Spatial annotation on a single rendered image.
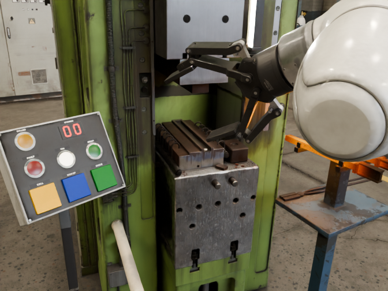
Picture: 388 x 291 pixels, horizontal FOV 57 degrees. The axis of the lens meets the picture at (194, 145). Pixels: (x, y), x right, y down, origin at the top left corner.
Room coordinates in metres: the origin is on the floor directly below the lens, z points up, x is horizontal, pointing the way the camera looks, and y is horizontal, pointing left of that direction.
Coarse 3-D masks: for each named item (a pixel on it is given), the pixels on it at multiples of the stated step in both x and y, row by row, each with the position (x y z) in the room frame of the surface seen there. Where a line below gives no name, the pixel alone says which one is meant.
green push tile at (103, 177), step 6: (102, 168) 1.09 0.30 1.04; (108, 168) 1.10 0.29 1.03; (96, 174) 1.06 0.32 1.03; (102, 174) 1.08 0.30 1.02; (108, 174) 1.09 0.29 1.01; (96, 180) 1.05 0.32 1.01; (102, 180) 1.06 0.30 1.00; (108, 180) 1.08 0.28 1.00; (114, 180) 1.09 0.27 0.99; (96, 186) 1.04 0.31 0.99; (102, 186) 1.05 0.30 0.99; (108, 186) 1.06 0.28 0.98
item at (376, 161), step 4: (384, 156) 1.24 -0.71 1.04; (368, 160) 1.25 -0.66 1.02; (372, 160) 1.24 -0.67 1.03; (376, 160) 1.22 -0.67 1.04; (380, 160) 1.21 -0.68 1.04; (384, 160) 1.21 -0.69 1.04; (376, 164) 1.21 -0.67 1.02; (380, 164) 1.22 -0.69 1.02; (384, 164) 1.21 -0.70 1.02; (384, 168) 1.20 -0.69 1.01
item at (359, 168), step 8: (288, 136) 1.45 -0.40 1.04; (296, 144) 1.41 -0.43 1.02; (304, 144) 1.37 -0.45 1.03; (336, 160) 1.24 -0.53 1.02; (352, 168) 1.18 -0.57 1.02; (360, 168) 1.16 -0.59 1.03; (368, 168) 1.14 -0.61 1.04; (376, 168) 1.12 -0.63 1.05; (368, 176) 1.13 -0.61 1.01; (376, 176) 1.11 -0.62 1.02
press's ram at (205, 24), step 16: (160, 0) 1.39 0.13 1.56; (176, 0) 1.33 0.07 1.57; (192, 0) 1.35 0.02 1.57; (208, 0) 1.38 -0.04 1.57; (224, 0) 1.40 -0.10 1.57; (240, 0) 1.42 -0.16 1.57; (160, 16) 1.40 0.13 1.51; (176, 16) 1.33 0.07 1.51; (192, 16) 1.36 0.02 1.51; (208, 16) 1.38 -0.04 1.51; (224, 16) 1.40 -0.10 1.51; (240, 16) 1.42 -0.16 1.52; (160, 32) 1.40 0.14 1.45; (176, 32) 1.33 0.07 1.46; (192, 32) 1.36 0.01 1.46; (208, 32) 1.38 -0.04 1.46; (224, 32) 1.40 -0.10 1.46; (240, 32) 1.42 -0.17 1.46; (160, 48) 1.40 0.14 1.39; (176, 48) 1.33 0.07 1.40
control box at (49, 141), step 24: (72, 120) 1.13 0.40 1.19; (96, 120) 1.18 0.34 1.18; (0, 144) 0.95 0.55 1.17; (48, 144) 1.03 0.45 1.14; (72, 144) 1.08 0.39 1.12; (96, 144) 1.13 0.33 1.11; (0, 168) 0.97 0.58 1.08; (24, 168) 0.95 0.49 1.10; (48, 168) 0.99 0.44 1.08; (72, 168) 1.04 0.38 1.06; (96, 168) 1.09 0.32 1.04; (24, 192) 0.91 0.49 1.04; (96, 192) 1.04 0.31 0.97; (24, 216) 0.88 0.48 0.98; (48, 216) 0.91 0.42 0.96
